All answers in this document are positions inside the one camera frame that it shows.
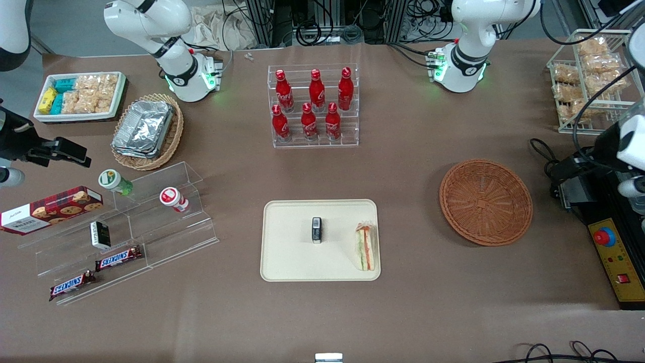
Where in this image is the yellow emergency stop control panel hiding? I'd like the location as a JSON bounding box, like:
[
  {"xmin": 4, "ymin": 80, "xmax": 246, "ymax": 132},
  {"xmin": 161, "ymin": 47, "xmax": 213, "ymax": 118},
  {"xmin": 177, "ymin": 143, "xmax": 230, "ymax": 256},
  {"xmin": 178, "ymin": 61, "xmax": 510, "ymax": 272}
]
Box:
[{"xmin": 588, "ymin": 218, "xmax": 645, "ymax": 303}]

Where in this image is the clear acrylic step shelf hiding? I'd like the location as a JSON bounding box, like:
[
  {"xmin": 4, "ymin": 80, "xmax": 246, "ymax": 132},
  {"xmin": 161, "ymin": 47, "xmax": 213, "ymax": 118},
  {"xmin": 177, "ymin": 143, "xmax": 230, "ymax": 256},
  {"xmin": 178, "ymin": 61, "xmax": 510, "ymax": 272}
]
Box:
[{"xmin": 18, "ymin": 161, "xmax": 220, "ymax": 306}]

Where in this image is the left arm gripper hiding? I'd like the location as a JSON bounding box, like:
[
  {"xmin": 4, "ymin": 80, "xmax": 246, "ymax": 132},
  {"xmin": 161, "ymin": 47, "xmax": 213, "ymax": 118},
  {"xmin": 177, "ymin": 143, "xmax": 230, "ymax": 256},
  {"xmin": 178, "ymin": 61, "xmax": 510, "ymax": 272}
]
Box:
[{"xmin": 548, "ymin": 123, "xmax": 623, "ymax": 186}]

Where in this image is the black power cable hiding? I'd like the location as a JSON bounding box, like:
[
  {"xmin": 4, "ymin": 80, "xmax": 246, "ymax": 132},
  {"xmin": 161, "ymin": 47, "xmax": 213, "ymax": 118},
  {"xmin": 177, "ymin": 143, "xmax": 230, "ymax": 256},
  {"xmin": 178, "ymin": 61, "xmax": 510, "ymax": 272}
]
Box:
[{"xmin": 529, "ymin": 138, "xmax": 562, "ymax": 200}]

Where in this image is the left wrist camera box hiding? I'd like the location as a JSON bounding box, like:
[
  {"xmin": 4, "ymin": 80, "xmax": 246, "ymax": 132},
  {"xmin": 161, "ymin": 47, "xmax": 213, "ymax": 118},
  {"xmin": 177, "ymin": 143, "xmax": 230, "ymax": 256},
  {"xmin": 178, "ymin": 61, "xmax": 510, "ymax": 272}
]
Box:
[{"xmin": 618, "ymin": 175, "xmax": 645, "ymax": 198}]

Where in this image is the white wire rack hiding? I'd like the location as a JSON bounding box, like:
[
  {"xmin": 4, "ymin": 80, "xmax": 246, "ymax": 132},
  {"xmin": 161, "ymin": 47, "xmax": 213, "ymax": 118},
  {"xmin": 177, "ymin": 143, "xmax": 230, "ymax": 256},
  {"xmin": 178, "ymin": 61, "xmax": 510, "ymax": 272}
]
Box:
[{"xmin": 547, "ymin": 29, "xmax": 645, "ymax": 136}]

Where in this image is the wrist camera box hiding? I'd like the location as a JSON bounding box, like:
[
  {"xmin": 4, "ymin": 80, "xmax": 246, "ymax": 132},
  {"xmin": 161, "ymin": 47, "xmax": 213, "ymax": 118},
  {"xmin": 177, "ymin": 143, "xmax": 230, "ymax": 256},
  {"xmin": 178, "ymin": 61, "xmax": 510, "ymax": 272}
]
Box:
[
  {"xmin": 0, "ymin": 168, "xmax": 25, "ymax": 188},
  {"xmin": 618, "ymin": 175, "xmax": 645, "ymax": 198}
]

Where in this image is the snickers chocolate bar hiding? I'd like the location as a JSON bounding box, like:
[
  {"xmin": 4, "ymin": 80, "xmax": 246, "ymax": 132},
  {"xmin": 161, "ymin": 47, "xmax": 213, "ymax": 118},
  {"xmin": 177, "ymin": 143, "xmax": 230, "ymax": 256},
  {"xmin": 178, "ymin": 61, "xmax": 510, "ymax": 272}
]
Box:
[
  {"xmin": 48, "ymin": 270, "xmax": 97, "ymax": 302},
  {"xmin": 95, "ymin": 245, "xmax": 144, "ymax": 272}
]

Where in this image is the red lid small bottle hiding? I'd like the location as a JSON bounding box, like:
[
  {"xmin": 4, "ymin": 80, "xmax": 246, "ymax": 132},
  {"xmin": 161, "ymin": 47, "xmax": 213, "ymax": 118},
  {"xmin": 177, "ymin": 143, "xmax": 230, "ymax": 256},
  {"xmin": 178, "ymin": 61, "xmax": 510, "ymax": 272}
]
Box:
[{"xmin": 159, "ymin": 187, "xmax": 190, "ymax": 213}]

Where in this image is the triangle sandwich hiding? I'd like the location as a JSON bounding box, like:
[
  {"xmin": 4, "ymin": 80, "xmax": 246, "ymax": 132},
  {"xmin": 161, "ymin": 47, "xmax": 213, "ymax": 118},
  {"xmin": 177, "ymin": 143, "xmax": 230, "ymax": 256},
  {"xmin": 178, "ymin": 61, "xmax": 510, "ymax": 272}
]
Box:
[{"xmin": 355, "ymin": 222, "xmax": 376, "ymax": 272}]

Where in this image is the white rectangular snack bin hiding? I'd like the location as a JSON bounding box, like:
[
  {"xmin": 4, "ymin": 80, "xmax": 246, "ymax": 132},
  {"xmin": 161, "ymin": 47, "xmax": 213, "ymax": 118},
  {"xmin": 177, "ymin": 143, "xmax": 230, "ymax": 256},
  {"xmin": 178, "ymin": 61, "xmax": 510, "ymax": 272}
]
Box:
[{"xmin": 33, "ymin": 71, "xmax": 127, "ymax": 124}]

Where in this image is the yellow snack packet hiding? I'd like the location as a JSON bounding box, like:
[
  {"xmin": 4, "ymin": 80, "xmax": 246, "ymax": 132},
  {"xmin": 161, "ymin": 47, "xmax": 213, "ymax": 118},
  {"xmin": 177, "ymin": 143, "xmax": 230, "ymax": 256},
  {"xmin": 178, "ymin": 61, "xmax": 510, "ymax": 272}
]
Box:
[{"xmin": 38, "ymin": 87, "xmax": 57, "ymax": 114}]

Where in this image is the small black white box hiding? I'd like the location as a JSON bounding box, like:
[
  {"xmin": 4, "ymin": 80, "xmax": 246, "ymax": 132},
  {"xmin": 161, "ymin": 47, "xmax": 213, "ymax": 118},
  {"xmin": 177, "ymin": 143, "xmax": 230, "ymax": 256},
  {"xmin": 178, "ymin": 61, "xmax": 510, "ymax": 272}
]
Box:
[{"xmin": 90, "ymin": 221, "xmax": 111, "ymax": 250}]

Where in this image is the black floor cable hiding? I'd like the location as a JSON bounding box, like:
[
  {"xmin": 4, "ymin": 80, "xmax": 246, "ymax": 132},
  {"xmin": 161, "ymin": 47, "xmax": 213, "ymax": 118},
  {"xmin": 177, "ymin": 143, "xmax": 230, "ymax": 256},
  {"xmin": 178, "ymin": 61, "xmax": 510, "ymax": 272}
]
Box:
[{"xmin": 499, "ymin": 341, "xmax": 645, "ymax": 363}]

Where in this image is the bagged fried snack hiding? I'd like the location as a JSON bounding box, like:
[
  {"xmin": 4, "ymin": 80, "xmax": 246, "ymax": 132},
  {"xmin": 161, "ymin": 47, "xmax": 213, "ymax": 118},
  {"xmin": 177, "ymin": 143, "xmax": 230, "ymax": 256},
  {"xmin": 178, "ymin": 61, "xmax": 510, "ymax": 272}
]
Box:
[
  {"xmin": 576, "ymin": 36, "xmax": 609, "ymax": 56},
  {"xmin": 585, "ymin": 73, "xmax": 630, "ymax": 96},
  {"xmin": 553, "ymin": 83, "xmax": 583, "ymax": 104},
  {"xmin": 553, "ymin": 65, "xmax": 580, "ymax": 85},
  {"xmin": 582, "ymin": 53, "xmax": 623, "ymax": 75},
  {"xmin": 558, "ymin": 101, "xmax": 593, "ymax": 124}
]

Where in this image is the black box with metal bracket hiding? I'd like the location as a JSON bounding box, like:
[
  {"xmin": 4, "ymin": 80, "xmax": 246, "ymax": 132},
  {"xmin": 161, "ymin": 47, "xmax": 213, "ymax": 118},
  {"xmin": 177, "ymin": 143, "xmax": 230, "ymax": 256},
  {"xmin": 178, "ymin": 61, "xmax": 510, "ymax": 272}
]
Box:
[{"xmin": 556, "ymin": 176, "xmax": 589, "ymax": 208}]

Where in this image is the red cookie box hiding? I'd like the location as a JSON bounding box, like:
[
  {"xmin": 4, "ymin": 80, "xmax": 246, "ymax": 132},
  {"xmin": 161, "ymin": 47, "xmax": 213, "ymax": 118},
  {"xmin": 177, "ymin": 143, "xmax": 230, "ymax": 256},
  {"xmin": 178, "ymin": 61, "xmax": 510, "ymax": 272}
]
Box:
[{"xmin": 0, "ymin": 186, "xmax": 104, "ymax": 236}]

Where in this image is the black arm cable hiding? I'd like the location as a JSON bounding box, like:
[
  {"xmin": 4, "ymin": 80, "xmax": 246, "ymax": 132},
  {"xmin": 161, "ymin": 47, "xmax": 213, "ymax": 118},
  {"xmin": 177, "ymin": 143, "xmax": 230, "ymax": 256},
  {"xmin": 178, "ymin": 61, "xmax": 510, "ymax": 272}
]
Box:
[{"xmin": 539, "ymin": 0, "xmax": 645, "ymax": 164}]

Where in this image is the green lid small bottle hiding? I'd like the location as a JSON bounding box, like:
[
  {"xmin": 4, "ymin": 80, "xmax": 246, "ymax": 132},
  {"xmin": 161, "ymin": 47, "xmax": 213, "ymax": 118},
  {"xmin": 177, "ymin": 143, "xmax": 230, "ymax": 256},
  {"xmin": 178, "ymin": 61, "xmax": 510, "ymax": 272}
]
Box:
[{"xmin": 98, "ymin": 169, "xmax": 134, "ymax": 197}]

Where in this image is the brown woven round basket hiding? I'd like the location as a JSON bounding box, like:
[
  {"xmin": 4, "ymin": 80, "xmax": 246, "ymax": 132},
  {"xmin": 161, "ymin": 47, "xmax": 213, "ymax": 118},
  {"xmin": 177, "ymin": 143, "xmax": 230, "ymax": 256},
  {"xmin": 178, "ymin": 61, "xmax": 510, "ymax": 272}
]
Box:
[{"xmin": 439, "ymin": 159, "xmax": 534, "ymax": 247}]

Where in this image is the yellow control panel box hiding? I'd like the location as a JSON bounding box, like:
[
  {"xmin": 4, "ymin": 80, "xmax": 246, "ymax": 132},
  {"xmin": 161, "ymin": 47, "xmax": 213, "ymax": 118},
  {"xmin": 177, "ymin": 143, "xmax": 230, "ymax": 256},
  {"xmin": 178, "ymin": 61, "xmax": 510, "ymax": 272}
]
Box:
[{"xmin": 569, "ymin": 166, "xmax": 645, "ymax": 311}]

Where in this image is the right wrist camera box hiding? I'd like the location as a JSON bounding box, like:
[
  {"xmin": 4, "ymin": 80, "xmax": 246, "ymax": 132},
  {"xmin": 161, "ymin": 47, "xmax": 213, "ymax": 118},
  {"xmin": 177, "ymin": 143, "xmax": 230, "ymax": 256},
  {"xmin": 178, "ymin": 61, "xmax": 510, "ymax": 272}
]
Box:
[{"xmin": 0, "ymin": 168, "xmax": 25, "ymax": 188}]

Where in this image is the beige crumpled cloth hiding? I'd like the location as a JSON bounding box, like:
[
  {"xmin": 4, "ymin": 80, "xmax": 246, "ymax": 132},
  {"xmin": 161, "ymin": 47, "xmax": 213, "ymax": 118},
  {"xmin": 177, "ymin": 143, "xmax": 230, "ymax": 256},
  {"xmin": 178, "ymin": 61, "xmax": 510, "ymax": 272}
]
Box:
[{"xmin": 189, "ymin": 4, "xmax": 257, "ymax": 51}]

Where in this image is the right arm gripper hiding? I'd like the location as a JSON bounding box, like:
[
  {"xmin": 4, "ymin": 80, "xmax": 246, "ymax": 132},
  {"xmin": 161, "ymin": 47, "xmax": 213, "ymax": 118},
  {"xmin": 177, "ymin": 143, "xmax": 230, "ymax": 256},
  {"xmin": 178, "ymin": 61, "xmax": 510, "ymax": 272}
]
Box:
[{"xmin": 0, "ymin": 107, "xmax": 92, "ymax": 168}]

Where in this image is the black coiled cable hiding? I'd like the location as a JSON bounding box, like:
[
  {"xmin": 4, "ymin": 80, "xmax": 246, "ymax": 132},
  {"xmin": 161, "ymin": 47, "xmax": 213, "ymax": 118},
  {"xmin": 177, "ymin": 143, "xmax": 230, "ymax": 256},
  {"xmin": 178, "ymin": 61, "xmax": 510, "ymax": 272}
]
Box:
[{"xmin": 295, "ymin": 20, "xmax": 323, "ymax": 47}]

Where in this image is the light woven oval basket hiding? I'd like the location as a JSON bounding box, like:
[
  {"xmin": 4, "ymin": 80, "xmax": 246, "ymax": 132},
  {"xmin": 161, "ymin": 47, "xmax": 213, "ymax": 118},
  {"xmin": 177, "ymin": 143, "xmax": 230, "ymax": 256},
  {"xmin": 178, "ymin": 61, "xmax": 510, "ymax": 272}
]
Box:
[{"xmin": 111, "ymin": 93, "xmax": 184, "ymax": 171}]

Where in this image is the red cola bottle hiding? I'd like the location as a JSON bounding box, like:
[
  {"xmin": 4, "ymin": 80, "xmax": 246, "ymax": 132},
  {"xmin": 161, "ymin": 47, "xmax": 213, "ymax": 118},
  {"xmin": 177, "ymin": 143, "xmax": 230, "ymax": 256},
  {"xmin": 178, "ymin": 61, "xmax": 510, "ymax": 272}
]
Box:
[
  {"xmin": 301, "ymin": 103, "xmax": 318, "ymax": 141},
  {"xmin": 308, "ymin": 69, "xmax": 326, "ymax": 112},
  {"xmin": 325, "ymin": 102, "xmax": 342, "ymax": 141},
  {"xmin": 272, "ymin": 104, "xmax": 291, "ymax": 142},
  {"xmin": 275, "ymin": 70, "xmax": 295, "ymax": 113},
  {"xmin": 338, "ymin": 67, "xmax": 354, "ymax": 111}
]

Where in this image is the cream plastic serving tray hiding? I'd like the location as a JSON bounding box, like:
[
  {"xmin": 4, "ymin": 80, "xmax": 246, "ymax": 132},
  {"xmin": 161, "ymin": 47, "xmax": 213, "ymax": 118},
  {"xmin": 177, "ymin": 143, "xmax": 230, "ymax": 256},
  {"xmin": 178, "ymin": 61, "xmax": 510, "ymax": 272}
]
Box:
[{"xmin": 260, "ymin": 200, "xmax": 381, "ymax": 282}]

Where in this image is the aluminium foil container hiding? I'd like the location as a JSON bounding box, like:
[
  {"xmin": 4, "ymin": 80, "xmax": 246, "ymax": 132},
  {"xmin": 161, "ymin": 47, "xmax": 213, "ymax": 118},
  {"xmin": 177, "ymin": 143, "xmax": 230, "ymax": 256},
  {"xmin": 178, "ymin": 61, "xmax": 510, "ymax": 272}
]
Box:
[{"xmin": 112, "ymin": 99, "xmax": 175, "ymax": 153}]

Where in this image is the aluminium frame post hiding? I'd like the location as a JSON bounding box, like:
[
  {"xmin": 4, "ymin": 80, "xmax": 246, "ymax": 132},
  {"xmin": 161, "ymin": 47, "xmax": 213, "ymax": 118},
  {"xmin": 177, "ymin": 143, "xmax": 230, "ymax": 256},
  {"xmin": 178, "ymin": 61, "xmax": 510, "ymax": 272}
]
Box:
[
  {"xmin": 247, "ymin": 0, "xmax": 277, "ymax": 47},
  {"xmin": 389, "ymin": 0, "xmax": 410, "ymax": 44}
]

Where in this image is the clear acrylic bottle rack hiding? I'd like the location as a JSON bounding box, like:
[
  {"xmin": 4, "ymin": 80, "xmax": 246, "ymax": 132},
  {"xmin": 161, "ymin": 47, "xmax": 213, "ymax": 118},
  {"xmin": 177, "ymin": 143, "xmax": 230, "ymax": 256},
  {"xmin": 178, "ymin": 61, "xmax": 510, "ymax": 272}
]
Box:
[{"xmin": 267, "ymin": 64, "xmax": 360, "ymax": 149}]

